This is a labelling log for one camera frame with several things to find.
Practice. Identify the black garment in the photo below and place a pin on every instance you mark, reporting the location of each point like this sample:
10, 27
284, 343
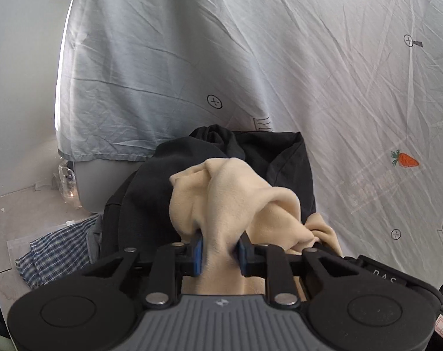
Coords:
148, 197

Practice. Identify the grey carrot print bedsheet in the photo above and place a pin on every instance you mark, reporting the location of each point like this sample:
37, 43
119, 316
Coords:
280, 62

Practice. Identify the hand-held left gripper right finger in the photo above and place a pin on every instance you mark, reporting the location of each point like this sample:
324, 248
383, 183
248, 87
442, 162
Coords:
243, 259

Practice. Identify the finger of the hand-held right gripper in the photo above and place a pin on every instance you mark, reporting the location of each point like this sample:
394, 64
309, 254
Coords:
338, 257

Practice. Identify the beige fleece garment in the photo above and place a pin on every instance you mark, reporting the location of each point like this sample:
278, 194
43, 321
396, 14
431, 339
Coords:
236, 197

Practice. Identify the clear plastic bag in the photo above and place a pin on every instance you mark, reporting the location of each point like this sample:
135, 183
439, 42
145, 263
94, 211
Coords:
68, 184

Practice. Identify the blue plaid shirt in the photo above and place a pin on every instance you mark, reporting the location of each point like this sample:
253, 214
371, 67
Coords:
53, 252

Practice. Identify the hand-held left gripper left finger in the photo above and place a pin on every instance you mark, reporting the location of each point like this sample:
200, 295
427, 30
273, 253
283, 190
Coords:
196, 259

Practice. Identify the white bed base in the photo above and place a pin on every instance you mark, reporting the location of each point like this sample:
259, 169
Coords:
101, 182

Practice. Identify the grey cloth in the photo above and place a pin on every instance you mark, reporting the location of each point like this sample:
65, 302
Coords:
94, 241

